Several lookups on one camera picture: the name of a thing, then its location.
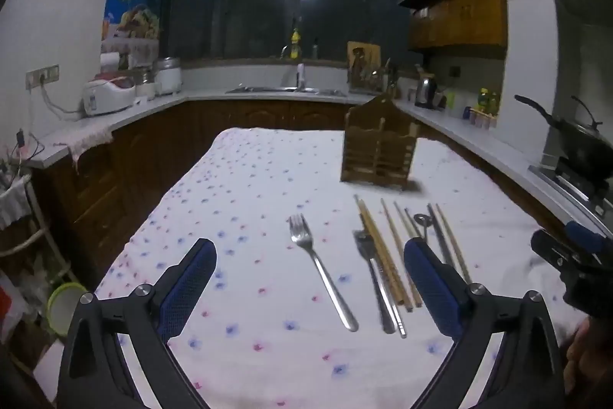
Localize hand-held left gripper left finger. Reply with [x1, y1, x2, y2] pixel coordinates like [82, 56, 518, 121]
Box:
[56, 238, 218, 409]

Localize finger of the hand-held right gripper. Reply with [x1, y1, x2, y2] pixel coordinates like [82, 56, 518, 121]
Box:
[565, 221, 606, 253]
[531, 229, 576, 270]

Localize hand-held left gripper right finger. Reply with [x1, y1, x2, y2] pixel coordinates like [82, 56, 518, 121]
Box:
[403, 239, 568, 409]

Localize dark metal chopstick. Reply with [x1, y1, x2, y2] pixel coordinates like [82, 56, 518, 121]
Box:
[427, 203, 457, 269]

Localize wooden utensil holder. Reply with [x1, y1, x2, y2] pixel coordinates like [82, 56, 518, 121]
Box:
[340, 93, 421, 190]

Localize dish rack with utensils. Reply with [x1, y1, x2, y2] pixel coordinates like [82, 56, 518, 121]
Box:
[348, 59, 399, 96]

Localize person's right hand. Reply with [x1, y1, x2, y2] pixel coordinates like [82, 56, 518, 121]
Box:
[562, 320, 597, 398]

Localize gas stove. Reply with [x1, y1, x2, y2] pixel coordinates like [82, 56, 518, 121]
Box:
[529, 157, 613, 220]

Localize small dark silver fork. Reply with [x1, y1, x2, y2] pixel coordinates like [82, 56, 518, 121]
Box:
[353, 230, 396, 334]

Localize small silver spoon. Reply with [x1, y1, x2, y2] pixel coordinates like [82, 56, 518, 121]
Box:
[414, 214, 433, 243]

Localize black pan with lid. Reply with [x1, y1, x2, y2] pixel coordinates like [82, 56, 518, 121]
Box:
[514, 95, 613, 181]

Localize large silver fork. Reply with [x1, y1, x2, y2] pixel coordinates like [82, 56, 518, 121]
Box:
[288, 213, 359, 332]

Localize white floral tablecloth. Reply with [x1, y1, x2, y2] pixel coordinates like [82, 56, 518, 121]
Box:
[95, 127, 591, 409]

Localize green plastic basin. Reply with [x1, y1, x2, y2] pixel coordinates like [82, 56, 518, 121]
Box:
[46, 281, 90, 336]

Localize brown base cabinets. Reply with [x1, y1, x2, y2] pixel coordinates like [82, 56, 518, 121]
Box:
[31, 99, 572, 295]

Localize row of small cups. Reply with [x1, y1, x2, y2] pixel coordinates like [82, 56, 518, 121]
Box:
[462, 105, 497, 130]

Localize green drink bottles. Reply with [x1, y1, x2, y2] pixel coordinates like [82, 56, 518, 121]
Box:
[478, 87, 502, 115]

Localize lace counter cloth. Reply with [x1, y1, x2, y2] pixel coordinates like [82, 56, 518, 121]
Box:
[54, 118, 114, 173]

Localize white kitchen counter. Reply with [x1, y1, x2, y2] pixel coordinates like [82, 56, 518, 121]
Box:
[29, 87, 613, 240]

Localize steel electric kettle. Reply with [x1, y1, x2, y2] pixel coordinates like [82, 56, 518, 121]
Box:
[414, 73, 439, 109]

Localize glass jar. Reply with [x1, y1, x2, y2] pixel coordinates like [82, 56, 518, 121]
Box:
[135, 69, 157, 100]

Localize white cooker with silver lid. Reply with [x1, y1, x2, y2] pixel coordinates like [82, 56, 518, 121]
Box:
[155, 56, 184, 96]

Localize white rice cooker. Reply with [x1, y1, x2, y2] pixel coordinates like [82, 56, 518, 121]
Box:
[80, 76, 138, 118]

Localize wooden cutting board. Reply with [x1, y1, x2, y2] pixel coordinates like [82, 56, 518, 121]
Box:
[347, 40, 382, 77]

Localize dark kitchen window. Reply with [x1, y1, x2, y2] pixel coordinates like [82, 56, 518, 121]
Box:
[167, 0, 399, 61]

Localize white wire rack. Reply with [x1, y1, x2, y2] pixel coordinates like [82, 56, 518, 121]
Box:
[0, 172, 74, 371]

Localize tangle of cables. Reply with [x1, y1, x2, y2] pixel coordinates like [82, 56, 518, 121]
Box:
[2, 128, 47, 172]

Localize wall power socket strip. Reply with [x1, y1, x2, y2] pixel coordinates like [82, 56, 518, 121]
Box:
[26, 64, 60, 90]

